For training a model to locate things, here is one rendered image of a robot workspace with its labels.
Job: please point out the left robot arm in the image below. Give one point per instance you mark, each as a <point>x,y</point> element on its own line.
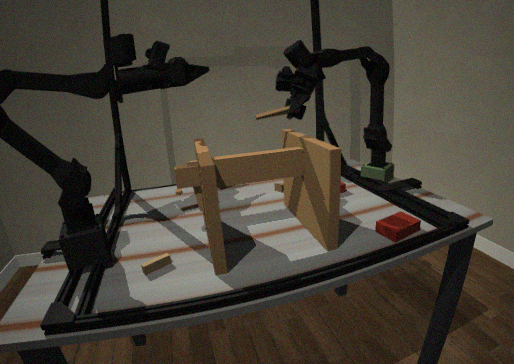
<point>377,71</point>

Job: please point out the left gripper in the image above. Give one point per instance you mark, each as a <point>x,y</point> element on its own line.
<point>300,93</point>

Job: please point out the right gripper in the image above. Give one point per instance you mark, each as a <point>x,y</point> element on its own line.
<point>153,78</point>

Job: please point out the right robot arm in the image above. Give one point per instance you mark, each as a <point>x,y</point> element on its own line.
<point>71,178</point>

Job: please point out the brown wooden board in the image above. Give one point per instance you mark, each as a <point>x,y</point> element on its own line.
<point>314,198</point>
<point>211,203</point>

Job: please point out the tan wooden rail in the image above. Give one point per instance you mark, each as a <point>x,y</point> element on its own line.
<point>246,168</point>

